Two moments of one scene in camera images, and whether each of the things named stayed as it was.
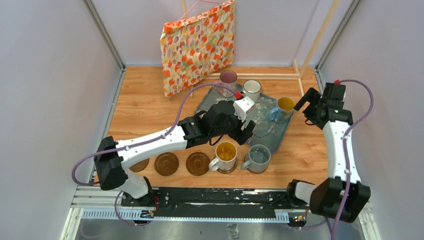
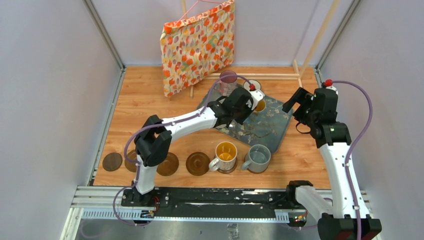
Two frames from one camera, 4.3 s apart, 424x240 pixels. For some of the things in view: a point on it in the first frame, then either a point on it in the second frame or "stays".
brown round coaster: (197, 163) stays
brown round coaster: (233, 168) stays
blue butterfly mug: (282, 113) → (260, 106)
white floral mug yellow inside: (226, 156) stays
